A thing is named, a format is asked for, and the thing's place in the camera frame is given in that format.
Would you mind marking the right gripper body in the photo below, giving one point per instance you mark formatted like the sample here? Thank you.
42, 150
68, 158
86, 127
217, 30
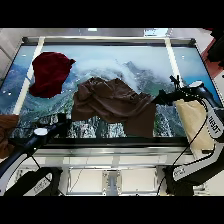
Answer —
164, 97

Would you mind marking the brown shirt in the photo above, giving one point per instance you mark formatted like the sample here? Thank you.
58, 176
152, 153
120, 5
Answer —
113, 100

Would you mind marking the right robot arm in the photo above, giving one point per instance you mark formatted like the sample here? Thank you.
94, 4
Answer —
213, 123

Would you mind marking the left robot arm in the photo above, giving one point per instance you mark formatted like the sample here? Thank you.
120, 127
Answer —
25, 150

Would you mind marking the tan garment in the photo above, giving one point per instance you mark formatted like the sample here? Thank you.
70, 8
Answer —
193, 120

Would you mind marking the dark red garment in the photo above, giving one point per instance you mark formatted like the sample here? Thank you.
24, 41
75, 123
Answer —
50, 73

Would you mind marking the brown garment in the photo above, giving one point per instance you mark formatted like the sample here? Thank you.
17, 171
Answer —
6, 133

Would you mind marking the silver frame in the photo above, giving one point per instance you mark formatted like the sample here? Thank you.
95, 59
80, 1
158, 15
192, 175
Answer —
111, 181

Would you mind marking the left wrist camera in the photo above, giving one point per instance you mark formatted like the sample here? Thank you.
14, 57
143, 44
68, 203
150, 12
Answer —
62, 117

